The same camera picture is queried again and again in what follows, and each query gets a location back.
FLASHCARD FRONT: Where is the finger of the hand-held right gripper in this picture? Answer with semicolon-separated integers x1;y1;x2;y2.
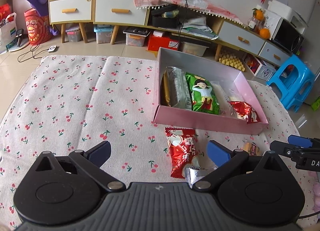
271;141;300;158
287;135;315;147

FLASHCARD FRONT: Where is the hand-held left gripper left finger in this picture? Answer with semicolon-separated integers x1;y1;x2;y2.
34;141;127;193

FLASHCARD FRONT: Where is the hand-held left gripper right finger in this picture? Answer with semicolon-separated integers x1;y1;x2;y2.
195;140;285;192

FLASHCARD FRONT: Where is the beige wafer packet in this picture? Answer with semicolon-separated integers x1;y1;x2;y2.
241;140;262;157

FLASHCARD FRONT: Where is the pale blue white snack packet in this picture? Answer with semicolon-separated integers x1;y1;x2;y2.
185;165;219;189

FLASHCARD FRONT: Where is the large red white snack packet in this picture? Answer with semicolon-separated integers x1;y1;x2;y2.
165;127;200;179

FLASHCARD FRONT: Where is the pink cardboard box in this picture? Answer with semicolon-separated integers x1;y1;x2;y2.
152;47;269;135

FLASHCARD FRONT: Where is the small red foil snack packet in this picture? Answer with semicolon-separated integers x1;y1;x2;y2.
229;101;262;125

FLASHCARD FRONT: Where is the green snack packet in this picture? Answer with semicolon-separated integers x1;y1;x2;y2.
185;72;220;115

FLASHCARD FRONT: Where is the grey silver snack packet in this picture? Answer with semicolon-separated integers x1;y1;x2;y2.
165;66;193;110

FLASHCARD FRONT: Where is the golden brown snack packet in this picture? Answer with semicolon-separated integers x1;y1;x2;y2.
160;67;174;108

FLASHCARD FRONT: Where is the person's right forearm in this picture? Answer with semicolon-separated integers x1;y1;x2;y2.
309;171;320;196

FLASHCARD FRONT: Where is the cherry print cloth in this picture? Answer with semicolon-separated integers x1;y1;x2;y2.
0;55;320;231

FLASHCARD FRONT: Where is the blue plastic stool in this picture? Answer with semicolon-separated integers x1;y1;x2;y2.
266;55;317;113

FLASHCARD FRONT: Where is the white printed toy box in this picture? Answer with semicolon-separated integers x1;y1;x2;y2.
244;54;277;82

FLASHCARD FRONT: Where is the yellow egg tray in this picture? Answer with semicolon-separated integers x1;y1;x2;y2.
218;53;247;72

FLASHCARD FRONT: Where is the white cabinet drawer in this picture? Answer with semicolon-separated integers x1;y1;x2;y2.
219;20;265;52
94;0;148;25
49;0;92;20
259;42;290;66

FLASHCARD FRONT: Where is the black white microwave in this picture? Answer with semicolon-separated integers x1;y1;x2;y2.
265;11;306;55

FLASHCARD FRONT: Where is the blue lid storage bin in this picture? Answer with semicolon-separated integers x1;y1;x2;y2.
94;25;114;44

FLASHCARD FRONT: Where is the small clear storage bin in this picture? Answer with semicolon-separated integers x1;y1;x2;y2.
65;27;83;42

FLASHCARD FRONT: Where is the clear bin with black lid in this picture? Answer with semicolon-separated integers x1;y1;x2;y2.
123;27;150;47

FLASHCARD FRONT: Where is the red shoe box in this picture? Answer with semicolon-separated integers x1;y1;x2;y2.
147;31;179;52

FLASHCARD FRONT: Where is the pile of white papers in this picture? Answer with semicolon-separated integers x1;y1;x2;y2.
181;18;218;39

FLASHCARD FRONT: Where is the white round base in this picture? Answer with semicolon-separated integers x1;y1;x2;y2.
9;38;32;52

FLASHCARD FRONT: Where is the white foam box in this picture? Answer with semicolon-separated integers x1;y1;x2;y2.
265;0;309;28

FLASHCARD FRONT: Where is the red printed gift bag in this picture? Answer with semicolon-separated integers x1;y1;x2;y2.
24;8;53;45

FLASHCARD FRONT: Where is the black open case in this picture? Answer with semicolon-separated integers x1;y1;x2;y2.
151;5;180;28

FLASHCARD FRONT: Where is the black handheld device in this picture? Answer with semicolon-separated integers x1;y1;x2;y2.
15;29;24;47

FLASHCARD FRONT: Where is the white shopping bag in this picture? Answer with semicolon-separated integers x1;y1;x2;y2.
0;13;17;53

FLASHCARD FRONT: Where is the red shopping bag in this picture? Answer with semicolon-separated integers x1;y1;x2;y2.
0;4;12;20

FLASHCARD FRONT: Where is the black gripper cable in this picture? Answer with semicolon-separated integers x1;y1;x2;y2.
297;208;320;219

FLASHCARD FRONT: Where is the black power cable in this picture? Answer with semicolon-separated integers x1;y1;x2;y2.
175;0;192;48

